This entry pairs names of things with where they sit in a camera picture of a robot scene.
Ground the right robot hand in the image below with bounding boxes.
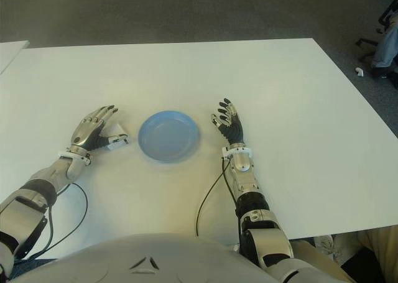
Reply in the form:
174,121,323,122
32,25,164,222
210,98,244,146

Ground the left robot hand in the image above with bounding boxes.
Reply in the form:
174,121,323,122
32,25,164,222
70,104,130,153

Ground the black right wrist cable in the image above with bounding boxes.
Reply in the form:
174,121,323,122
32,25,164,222
195,157,242,237

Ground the white side table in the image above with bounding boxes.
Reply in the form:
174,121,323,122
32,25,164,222
0,40,30,74

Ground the grey robot torso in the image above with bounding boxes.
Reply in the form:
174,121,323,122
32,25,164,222
6,233,280,283

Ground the white patterned shoe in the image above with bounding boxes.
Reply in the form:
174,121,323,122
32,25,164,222
312,234,335,259

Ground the person in beige trousers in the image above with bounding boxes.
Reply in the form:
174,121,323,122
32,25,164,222
292,226,398,283

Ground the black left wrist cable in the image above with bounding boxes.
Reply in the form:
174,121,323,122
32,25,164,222
21,182,89,261

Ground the black office chair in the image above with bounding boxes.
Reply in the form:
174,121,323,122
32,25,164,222
356,0,398,63

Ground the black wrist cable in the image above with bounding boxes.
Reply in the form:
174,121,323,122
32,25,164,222
21,182,89,261
195,157,242,237

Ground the blue plate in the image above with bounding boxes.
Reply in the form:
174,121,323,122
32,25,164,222
138,109,201,164

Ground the black shoe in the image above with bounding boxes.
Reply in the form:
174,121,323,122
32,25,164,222
370,67,398,91

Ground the white charger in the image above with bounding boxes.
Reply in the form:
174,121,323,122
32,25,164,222
102,123,130,150

